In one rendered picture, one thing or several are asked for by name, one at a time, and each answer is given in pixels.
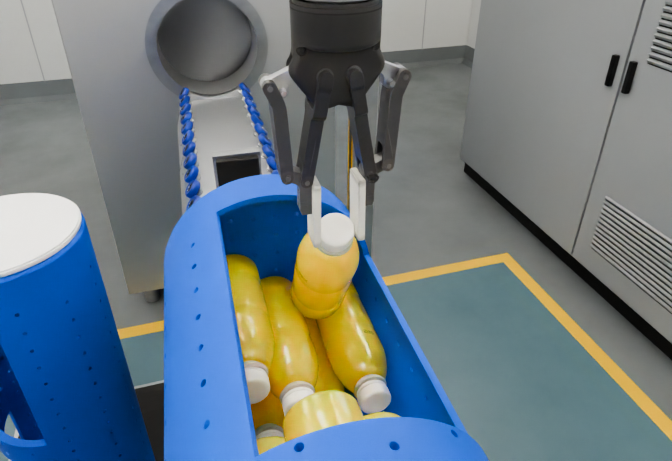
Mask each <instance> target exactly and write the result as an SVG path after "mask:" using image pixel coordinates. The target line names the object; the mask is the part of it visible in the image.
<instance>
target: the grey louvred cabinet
mask: <svg viewBox="0 0 672 461"><path fill-rule="evenodd" d="M460 158H461V159H462V160H463V161H464V162H465V166H464V172H465V173H466V174H467V175H468V176H469V177H471V178H472V179H473V180H474V181H475V182H476V183H477V184H478V185H479V186H480V187H482V188H483V189H484V190H485V191H486V192H487V193H488V194H489V195H490V196H491V197H493V198H494V199H495V200H496V201H497V202H498V203H499V204H500V205H501V206H502V207H504V208H505V209H506V210H507V211H508V212H509V213H510V214H511V215H512V216H513V217H515V218H516V219H517V220H518V221H519V222H520V223H521V224H522V225H523V226H524V227H526V228H527V229H528V230H529V231H530V232H531V233H532V234H533V235H534V236H535V237H537V238H538V239H539V240H540V241H541V242H542V243H543V244H544V245H545V246H546V247H548V248H549V249H550V250H551V251H552V252H553V253H554V254H555V255H556V256H557V257H559V258H560V259H561V260H562V261H563V262H564V263H565V264H566V265H567V266H568V267H570V268H571V269H572V270H573V271H574V272H575V273H576V274H577V275H578V276H579V277H581V278H582V279H583V280H584V281H585V282H586V283H587V284H588V285H589V286H590V287H592V288H593V289H594V290H595V291H596V292H597V293H598V294H599V295H600V296H601V297H603V298H604V299H605V300H606V301H607V302H608V303H609V304H610V305H611V306H612V307H614V308H615V309H616V310H617V311H618V312H619V313H620V314H621V315H622V316H623V317H625V318H626V319H627V320H628V321H629V322H630V323H631V324H632V325H633V326H634V327H636V328H637V329H638V330H639V331H640V332H641V333H642V334H643V335H644V336H645V337H647V338H648V339H649V340H650V341H651V342H652V343H653V344H654V345H655V346H656V347H658V348H659V349H660V350H661V351H662V352H663V353H664V354H665V355H666V356H667V357H669V358H670V359H671V360H672V0H481V6H480V13H479V21H478V28H477V36H476V43H475V50H474V58H473V65H472V73H471V80H470V88H469V95H468V102H467V110H466V117H465V125H464V132H463V139H462V147H461V154H460Z"/></svg>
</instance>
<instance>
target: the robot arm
mask: <svg viewBox="0 0 672 461"><path fill-rule="evenodd" d="M382 2H383V1H382V0H289V7H290V30H291V52H290V55H289V57H288V59H287V62H286V67H285V68H283V69H281V70H279V71H277V72H275V73H273V74H271V75H269V74H268V73H264V74H261V75H260V77H259V80H258V81H259V84H260V86H261V88H262V90H263V92H264V94H265V96H266V98H267V100H268V104H269V112H270V119H271V127H272V135H273V143H274V151H275V158H276V166H277V170H278V173H279V176H280V178H281V181H282V183H283V184H286V185H289V184H291V183H292V184H296V185H297V205H298V207H299V209H300V212H301V214H302V215H307V221H308V234H309V237H310V239H311V242H312V244H313V247H315V248H319V247H320V246H321V186H320V184H319V182H318V180H317V178H316V176H315V170H316V165H317V159H318V153H319V148H320V142H321V137H322V131H323V125H324V121H325V120H326V118H327V113H328V108H332V107H334V106H337V105H343V106H346V107H347V111H348V117H349V122H350V128H351V133H352V139H353V144H354V150H355V155H356V161H357V166H358V168H359V170H358V169H357V168H356V167H355V168H351V169H350V220H351V221H352V223H353V225H354V228H355V236H356V238H357V240H359V241H363V240H364V239H365V206H369V205H372V204H373V202H374V188H375V183H376V182H377V181H378V179H379V175H378V173H380V172H382V171H384V170H385V171H391V170H392V169H393V168H394V165H395V156H396V148H397V140H398V132H399V124H400V115H401V107H402V99H403V95H404V93H405V90H406V88H407V86H408V84H409V82H410V80H411V77H412V75H411V72H410V71H409V70H408V69H406V68H405V67H404V66H402V65H401V64H400V63H398V62H395V63H390V62H388V61H385V59H384V56H383V54H382V52H381V49H380V41H381V25H382ZM380 74H381V77H380V82H381V83H382V88H381V95H380V105H379V115H378V125H377V135H376V145H375V155H374V153H373V147H372V140H371V134H370V128H369V122H368V115H367V114H368V106H367V100H366V93H367V92H368V90H369V89H370V88H371V86H372V85H373V83H374V82H375V80H376V79H377V77H378V76H379V75H380ZM292 80H293V81H294V82H295V83H296V84H297V86H298V87H299V88H300V89H301V90H302V92H303V93H304V94H305V95H306V98H305V114H304V120H303V126H302V133H301V139H300V146H299V152H298V158H297V165H296V166H293V162H292V152H291V143H290V134H289V125H288V116H287V109H286V105H285V102H284V100H283V99H284V98H286V97H287V96H288V94H289V88H288V87H289V83H290V82H291V81H292Z"/></svg>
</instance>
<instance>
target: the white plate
mask: <svg viewBox="0 0 672 461"><path fill-rule="evenodd" d="M81 222H82V216H81V213H80V210H79V208H78V207H77V205H76V204H74V203H73V202H72V201H70V200H68V199H66V198H63V197H60V196H57V195H52V194H45V193H21V194H12V195H5V196H0V278H2V277H5V276H8V275H11V274H14V273H17V272H20V271H23V270H25V269H27V268H30V267H32V266H34V265H36V264H38V263H40V262H42V261H44V260H46V259H48V258H49V257H51V256H52V255H54V254H55V253H57V252H58V251H60V250H61V249H62V248H63V247H65V246H66V245H67V244H68V243H69V242H70V241H71V240H72V239H73V237H74V236H75V235H76V234H77V232H78V230H79V228H80V226H81Z"/></svg>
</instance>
